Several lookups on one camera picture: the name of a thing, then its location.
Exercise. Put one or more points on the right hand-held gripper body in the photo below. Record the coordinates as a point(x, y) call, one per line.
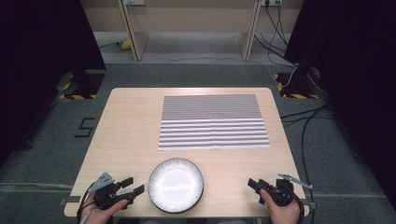
point(281, 193)

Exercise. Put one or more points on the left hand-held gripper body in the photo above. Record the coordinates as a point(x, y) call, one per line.
point(104, 196)

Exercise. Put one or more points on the person's left hand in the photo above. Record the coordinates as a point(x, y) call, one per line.
point(99, 216)

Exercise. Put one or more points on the person's right hand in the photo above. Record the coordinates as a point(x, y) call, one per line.
point(283, 214)

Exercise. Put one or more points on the grey striped placemat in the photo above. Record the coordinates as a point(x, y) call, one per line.
point(211, 124)

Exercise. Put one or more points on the stand base with hazard tape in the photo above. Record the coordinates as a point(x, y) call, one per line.
point(91, 85)
point(295, 90)

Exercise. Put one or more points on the yellow object on floor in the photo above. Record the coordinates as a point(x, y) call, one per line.
point(126, 45)

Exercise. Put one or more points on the black curtain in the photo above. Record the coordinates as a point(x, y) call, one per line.
point(31, 62)
point(358, 77)

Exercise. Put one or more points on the light wooden desk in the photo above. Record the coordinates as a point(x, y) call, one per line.
point(138, 43)

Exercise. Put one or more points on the white wall socket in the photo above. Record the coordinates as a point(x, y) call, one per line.
point(134, 2)
point(271, 2)

